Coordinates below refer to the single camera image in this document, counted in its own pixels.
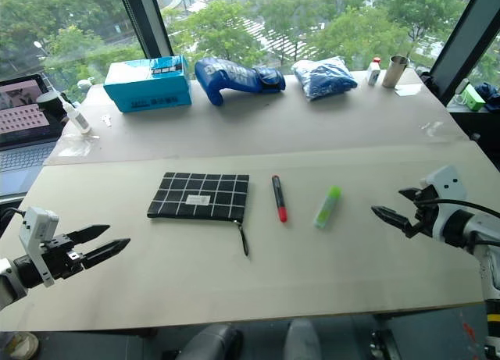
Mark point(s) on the small white scrap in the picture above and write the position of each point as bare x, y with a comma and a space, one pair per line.
106, 121

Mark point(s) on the white charger plug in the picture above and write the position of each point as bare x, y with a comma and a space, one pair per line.
463, 90

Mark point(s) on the black grid pencil pouch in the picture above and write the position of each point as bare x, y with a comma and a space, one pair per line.
199, 196

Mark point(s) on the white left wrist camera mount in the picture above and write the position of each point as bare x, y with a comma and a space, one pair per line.
37, 227

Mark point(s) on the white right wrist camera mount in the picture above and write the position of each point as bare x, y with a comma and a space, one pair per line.
447, 182

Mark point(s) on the dark rounded shape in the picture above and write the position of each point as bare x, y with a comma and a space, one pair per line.
215, 342

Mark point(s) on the white paper card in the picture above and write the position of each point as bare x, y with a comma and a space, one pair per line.
408, 90

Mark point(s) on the white squeeze bottle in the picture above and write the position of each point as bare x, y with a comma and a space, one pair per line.
78, 120

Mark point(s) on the dark blue cloth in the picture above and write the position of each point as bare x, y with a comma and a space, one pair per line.
490, 96

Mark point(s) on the grey laptop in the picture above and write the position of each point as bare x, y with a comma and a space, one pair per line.
23, 141

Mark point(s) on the grey rounded shape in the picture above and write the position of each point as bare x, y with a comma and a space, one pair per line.
302, 340

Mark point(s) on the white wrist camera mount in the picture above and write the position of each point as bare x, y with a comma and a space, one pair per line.
37, 227
447, 182

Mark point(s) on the black window pillar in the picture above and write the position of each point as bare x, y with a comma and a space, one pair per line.
465, 32
146, 20

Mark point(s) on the black caster base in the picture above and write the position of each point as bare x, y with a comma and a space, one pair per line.
384, 346

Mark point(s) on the pale round object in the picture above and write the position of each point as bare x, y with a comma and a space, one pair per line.
85, 84

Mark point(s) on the small white red-capped bottle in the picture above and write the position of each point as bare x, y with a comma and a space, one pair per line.
373, 73

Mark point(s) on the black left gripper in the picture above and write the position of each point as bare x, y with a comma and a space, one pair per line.
62, 258

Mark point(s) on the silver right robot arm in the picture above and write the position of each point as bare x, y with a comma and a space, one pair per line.
468, 227

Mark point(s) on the blue boxing glove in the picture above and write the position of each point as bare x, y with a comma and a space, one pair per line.
230, 77

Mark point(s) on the metal cup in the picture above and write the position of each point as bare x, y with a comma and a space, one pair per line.
393, 73

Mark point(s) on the clear plastic sheet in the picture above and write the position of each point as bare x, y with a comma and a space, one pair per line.
76, 147

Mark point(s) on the light blue cardboard box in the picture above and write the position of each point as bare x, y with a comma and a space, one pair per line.
148, 86

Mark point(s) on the red and black marker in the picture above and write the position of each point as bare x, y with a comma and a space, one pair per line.
279, 198

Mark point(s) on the black round camera device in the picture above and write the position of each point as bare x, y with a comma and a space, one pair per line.
51, 104

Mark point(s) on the green small box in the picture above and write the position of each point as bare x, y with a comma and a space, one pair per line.
473, 99

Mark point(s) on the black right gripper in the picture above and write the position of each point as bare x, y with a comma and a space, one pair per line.
423, 219

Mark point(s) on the blue cloth in plastic bag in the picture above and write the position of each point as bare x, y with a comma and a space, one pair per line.
324, 79

